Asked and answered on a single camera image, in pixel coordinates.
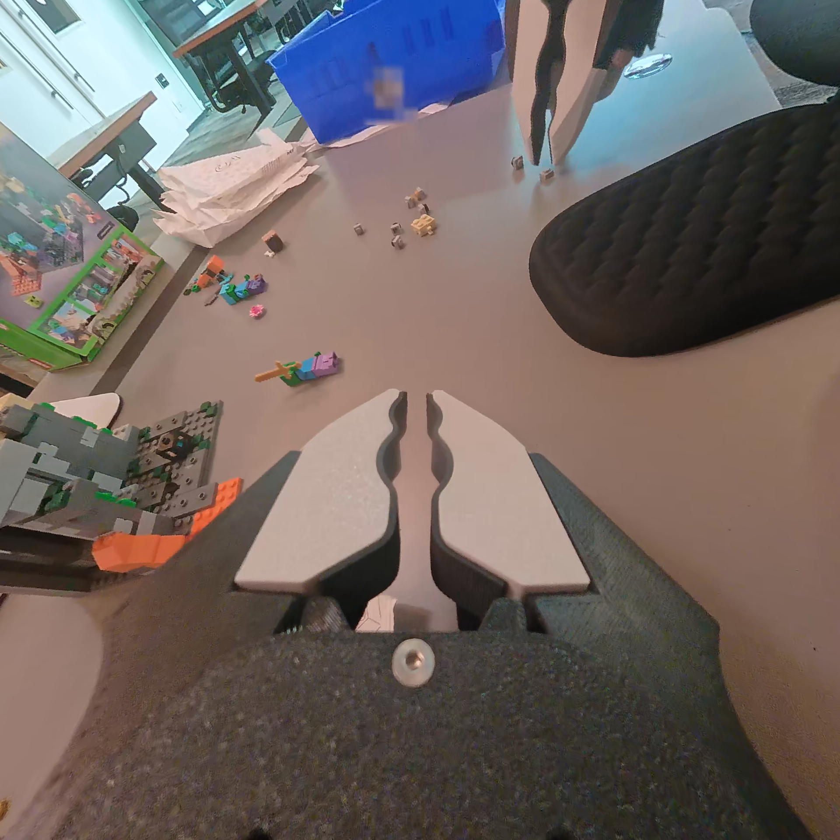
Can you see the grey desk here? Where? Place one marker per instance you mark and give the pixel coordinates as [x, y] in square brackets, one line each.
[459, 315]

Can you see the pile of white paper bags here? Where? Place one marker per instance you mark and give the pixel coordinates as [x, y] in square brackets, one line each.
[223, 190]

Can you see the white book stand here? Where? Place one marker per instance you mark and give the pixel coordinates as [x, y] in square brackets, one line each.
[92, 407]

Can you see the small light brown toy piece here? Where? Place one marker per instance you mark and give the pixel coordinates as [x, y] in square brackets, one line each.
[416, 197]

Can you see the green toy box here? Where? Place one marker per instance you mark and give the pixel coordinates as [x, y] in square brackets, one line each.
[65, 262]

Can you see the small white printed bag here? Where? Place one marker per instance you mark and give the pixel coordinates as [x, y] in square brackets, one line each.
[377, 613]

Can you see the grey toy brick building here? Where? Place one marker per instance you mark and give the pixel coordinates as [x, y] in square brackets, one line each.
[79, 472]

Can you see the orange block toy creature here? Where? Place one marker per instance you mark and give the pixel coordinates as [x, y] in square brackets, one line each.
[211, 270]

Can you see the tan toy block assembly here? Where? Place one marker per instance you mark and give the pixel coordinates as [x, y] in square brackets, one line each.
[424, 225]

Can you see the black quilted cushion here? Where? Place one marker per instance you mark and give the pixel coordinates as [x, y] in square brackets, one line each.
[689, 249]

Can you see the black rounded object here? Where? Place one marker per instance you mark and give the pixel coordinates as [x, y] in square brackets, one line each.
[800, 39]

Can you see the zombie toy figure teal helmet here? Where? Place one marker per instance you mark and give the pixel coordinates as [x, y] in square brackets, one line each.
[243, 289]

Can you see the zombie toy figure gold sword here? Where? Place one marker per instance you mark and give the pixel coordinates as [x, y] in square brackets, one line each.
[308, 367]

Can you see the small brown brick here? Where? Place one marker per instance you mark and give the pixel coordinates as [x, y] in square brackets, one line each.
[273, 241]

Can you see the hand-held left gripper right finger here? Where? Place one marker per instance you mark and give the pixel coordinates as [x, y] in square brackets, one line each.
[512, 518]

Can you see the blue plastic bin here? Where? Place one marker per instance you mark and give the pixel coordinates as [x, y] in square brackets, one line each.
[453, 46]

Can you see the wooden table black legs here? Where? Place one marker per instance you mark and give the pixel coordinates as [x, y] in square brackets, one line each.
[216, 26]
[105, 128]

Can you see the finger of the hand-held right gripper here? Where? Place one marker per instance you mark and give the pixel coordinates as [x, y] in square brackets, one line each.
[525, 52]
[581, 52]

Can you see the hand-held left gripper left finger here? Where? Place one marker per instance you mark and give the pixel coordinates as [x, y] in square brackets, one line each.
[315, 512]

